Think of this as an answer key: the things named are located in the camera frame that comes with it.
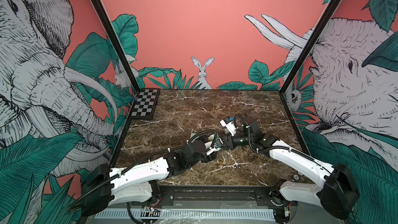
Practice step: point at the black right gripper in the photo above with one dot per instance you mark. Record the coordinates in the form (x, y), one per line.
(229, 141)

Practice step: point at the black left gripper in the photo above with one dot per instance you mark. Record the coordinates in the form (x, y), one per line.
(209, 157)

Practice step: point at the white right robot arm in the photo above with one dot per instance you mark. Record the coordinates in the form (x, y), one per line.
(333, 186)

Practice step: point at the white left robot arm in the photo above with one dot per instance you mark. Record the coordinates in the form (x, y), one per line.
(139, 182)

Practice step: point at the black white checkerboard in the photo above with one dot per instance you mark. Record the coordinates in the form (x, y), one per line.
(145, 104)

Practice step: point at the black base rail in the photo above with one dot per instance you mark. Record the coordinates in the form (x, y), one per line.
(171, 194)

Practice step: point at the white slotted cable duct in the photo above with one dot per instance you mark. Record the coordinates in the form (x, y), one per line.
(186, 213)

